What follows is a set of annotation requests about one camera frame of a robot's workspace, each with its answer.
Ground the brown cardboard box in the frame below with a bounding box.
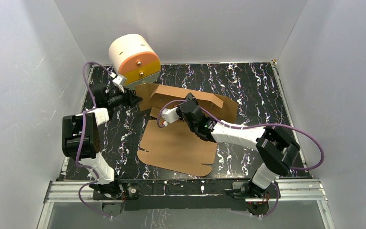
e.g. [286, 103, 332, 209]
[135, 83, 239, 177]

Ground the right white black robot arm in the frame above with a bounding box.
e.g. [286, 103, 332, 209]
[175, 93, 301, 198]

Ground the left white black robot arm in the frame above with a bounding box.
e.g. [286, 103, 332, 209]
[61, 84, 142, 198]

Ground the round white drawer cabinet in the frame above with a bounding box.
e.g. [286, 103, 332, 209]
[108, 33, 161, 89]

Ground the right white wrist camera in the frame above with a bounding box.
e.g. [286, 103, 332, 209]
[161, 107, 180, 127]

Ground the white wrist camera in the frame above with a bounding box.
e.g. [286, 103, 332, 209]
[110, 73, 126, 93]
[161, 107, 180, 127]

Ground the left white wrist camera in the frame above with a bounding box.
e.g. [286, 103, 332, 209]
[110, 73, 126, 93]

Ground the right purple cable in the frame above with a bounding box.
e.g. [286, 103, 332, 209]
[156, 100, 325, 219]

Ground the purple cable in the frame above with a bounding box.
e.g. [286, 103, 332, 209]
[77, 62, 123, 219]
[156, 100, 325, 219]

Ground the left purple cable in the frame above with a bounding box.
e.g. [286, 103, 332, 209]
[77, 62, 123, 219]

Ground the aluminium front rail frame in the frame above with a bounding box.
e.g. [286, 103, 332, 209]
[38, 178, 335, 229]

